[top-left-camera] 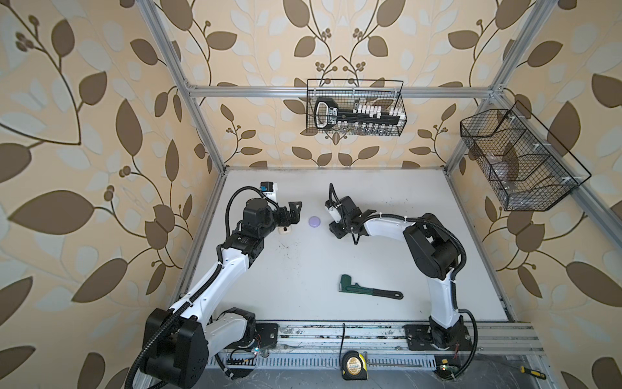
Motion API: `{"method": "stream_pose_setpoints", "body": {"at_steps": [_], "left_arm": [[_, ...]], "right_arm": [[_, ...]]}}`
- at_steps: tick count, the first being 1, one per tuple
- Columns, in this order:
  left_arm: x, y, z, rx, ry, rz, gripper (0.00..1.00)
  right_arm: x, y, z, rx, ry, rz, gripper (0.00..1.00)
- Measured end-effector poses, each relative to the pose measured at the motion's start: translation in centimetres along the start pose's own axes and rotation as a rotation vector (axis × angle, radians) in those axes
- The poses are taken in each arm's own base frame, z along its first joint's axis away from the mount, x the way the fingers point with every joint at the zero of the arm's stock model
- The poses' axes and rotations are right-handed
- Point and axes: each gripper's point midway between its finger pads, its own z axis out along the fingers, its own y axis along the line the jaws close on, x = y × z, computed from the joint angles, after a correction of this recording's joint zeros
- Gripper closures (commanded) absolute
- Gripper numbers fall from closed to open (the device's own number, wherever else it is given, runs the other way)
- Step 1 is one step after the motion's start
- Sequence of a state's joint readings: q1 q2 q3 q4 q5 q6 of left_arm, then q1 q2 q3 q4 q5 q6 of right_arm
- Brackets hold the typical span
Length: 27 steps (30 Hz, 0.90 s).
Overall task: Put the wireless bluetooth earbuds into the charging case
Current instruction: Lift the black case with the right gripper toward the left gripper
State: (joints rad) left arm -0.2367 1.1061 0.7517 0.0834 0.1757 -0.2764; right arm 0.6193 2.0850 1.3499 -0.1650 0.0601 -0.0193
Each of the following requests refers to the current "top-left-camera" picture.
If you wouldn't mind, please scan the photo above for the purple round charging case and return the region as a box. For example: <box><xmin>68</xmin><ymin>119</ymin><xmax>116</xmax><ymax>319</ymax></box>
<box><xmin>308</xmin><ymin>217</ymin><xmax>322</xmax><ymax>228</ymax></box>

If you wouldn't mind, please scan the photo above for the white earbud charging case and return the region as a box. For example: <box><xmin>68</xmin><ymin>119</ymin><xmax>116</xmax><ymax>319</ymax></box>
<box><xmin>278</xmin><ymin>226</ymin><xmax>292</xmax><ymax>235</ymax></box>

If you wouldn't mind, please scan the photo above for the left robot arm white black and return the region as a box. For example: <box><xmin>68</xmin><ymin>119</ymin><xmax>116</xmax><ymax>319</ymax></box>
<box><xmin>124</xmin><ymin>182</ymin><xmax>302</xmax><ymax>388</ymax></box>

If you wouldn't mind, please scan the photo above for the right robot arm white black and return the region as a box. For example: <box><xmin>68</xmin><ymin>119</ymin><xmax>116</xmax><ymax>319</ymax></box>
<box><xmin>325</xmin><ymin>183</ymin><xmax>467</xmax><ymax>349</ymax></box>

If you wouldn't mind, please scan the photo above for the green black pipe wrench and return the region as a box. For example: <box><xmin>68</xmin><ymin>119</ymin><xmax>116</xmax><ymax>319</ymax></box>
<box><xmin>339</xmin><ymin>274</ymin><xmax>404</xmax><ymax>300</ymax></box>

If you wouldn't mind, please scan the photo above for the black socket set holder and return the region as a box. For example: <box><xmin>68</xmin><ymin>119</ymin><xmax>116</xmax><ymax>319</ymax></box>
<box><xmin>311</xmin><ymin>97</ymin><xmax>407</xmax><ymax>131</ymax></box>

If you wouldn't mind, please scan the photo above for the yellow black tape measure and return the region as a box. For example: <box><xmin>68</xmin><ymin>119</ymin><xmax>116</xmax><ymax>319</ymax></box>
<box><xmin>340</xmin><ymin>350</ymin><xmax>369</xmax><ymax>381</ymax></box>

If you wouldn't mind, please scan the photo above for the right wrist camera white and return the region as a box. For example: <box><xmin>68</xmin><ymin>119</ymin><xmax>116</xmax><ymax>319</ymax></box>
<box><xmin>327</xmin><ymin>205</ymin><xmax>342</xmax><ymax>224</ymax></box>

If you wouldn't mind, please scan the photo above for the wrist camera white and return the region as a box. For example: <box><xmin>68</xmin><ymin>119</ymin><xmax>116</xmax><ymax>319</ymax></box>
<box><xmin>259</xmin><ymin>182</ymin><xmax>277</xmax><ymax>203</ymax></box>
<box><xmin>327</xmin><ymin>205</ymin><xmax>342</xmax><ymax>224</ymax></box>

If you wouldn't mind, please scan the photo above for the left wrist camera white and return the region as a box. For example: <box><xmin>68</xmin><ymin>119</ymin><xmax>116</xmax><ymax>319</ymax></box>
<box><xmin>259</xmin><ymin>182</ymin><xmax>277</xmax><ymax>203</ymax></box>

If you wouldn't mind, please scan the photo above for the back wire basket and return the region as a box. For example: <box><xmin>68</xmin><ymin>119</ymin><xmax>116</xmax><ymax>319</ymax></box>
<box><xmin>305</xmin><ymin>78</ymin><xmax>408</xmax><ymax>137</ymax></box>

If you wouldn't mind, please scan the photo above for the wire basket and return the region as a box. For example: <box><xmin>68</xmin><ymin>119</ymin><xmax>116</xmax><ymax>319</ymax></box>
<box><xmin>460</xmin><ymin>100</ymin><xmax>592</xmax><ymax>212</ymax></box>
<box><xmin>305</xmin><ymin>78</ymin><xmax>408</xmax><ymax>137</ymax></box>

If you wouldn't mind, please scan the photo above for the right wire basket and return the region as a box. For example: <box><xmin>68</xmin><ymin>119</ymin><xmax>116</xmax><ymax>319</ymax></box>
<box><xmin>460</xmin><ymin>100</ymin><xmax>592</xmax><ymax>212</ymax></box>

